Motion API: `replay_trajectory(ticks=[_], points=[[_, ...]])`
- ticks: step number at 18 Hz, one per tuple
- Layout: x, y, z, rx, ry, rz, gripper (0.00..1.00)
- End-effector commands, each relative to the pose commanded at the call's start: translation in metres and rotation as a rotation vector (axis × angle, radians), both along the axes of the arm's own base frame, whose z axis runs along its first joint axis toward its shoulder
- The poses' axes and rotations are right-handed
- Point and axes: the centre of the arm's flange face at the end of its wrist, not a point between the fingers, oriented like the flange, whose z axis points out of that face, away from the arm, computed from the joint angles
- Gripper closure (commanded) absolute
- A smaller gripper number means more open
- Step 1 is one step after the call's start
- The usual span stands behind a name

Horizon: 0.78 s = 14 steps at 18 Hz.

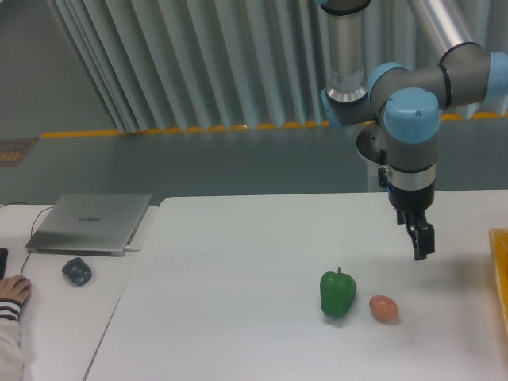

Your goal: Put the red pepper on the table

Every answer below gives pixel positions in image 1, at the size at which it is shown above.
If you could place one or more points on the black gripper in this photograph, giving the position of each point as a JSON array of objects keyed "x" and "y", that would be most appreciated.
[{"x": 411, "y": 194}]

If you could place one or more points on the striped cream sleeve forearm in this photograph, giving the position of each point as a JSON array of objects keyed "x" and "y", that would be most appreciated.
[{"x": 12, "y": 361}]

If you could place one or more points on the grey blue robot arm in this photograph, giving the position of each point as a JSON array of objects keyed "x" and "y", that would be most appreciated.
[{"x": 405, "y": 105}]

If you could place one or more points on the green bell pepper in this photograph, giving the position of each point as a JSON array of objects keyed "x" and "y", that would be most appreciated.
[{"x": 337, "y": 293}]

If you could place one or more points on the person's hand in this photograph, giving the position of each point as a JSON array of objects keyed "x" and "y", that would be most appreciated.
[{"x": 15, "y": 289}]

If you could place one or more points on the yellow basket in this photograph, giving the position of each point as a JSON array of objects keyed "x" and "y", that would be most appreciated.
[{"x": 498, "y": 245}]

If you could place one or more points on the brown egg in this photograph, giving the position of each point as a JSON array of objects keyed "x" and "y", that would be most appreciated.
[{"x": 383, "y": 307}]

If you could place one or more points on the white usb plug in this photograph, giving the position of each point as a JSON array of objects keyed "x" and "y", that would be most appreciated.
[{"x": 134, "y": 248}]

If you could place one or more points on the silver laptop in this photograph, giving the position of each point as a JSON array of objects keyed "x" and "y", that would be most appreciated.
[{"x": 90, "y": 224}]

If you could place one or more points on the black small tray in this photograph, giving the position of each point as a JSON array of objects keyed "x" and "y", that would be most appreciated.
[{"x": 77, "y": 271}]

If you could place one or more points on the black keyboard edge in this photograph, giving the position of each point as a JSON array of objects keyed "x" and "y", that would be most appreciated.
[{"x": 4, "y": 252}]

